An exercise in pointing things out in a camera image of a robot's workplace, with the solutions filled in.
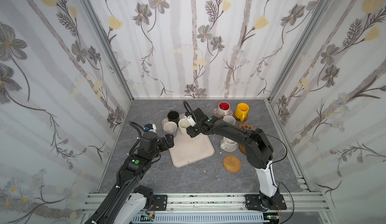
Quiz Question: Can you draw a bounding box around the white ventilated cable duct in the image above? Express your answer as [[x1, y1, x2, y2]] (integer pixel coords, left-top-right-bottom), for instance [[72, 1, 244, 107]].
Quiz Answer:
[[131, 213, 269, 224]]

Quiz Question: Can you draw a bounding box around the wicker rattan round coaster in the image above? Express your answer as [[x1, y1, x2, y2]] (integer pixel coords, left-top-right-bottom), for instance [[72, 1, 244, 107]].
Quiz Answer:
[[223, 155, 241, 173]]

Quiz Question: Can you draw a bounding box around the left black corrugated cable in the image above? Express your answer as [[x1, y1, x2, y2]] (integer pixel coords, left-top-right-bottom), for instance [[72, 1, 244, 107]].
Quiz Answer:
[[128, 121, 146, 155]]

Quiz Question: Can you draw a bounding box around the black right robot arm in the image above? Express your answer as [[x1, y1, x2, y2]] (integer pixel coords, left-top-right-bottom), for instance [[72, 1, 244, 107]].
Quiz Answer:
[[184, 101, 280, 212]]

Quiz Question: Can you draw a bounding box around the brown paw cork coaster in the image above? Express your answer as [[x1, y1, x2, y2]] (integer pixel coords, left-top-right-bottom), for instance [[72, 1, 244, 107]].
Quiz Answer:
[[238, 122, 254, 130]]

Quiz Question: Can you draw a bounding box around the yellow mug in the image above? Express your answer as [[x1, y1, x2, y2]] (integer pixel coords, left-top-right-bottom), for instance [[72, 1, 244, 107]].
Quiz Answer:
[[234, 103, 249, 120]]

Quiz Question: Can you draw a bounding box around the blue patterned mug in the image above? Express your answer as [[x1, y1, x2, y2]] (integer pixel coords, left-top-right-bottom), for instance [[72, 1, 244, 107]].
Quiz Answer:
[[223, 115, 236, 125]]

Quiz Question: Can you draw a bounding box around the plain white mug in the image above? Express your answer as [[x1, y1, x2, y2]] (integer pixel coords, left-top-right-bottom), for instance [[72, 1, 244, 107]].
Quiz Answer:
[[178, 117, 191, 135]]

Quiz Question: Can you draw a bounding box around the speckled white mug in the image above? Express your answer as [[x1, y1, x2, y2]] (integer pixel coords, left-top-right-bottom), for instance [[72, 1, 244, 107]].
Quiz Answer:
[[220, 137, 238, 152]]

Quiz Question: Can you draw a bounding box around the white mug red inside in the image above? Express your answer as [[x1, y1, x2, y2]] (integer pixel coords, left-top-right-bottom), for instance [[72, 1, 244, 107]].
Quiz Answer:
[[217, 102, 231, 117]]

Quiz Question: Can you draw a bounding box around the white mug grey rim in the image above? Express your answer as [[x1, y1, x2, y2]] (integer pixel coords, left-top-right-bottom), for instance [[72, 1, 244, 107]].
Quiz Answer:
[[163, 121, 178, 138]]

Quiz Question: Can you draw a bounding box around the glossy brown round coaster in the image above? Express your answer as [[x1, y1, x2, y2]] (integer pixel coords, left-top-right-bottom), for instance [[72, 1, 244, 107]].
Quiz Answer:
[[239, 145, 246, 155]]

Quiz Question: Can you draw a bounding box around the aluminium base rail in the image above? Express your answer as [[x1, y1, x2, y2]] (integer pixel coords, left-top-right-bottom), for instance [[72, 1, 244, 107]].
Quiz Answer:
[[81, 192, 336, 224]]

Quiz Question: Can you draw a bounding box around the plain wooden round coaster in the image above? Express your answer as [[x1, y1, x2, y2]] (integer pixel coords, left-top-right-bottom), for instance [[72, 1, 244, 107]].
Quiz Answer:
[[233, 114, 249, 122]]

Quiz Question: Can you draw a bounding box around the beige rectangular serving tray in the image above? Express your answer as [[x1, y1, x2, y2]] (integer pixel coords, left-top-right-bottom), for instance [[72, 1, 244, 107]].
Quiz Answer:
[[162, 113, 215, 168]]

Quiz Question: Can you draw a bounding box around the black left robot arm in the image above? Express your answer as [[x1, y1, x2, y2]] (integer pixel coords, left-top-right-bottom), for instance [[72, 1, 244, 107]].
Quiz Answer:
[[86, 131, 174, 224]]

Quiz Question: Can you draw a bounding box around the pink flower silicone coaster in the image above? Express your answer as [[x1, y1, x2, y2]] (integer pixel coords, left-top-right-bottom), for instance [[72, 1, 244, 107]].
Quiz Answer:
[[213, 108, 233, 119]]

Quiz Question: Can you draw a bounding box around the black mug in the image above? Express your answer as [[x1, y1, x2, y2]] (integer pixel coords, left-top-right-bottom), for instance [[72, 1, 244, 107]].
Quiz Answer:
[[167, 111, 180, 125]]

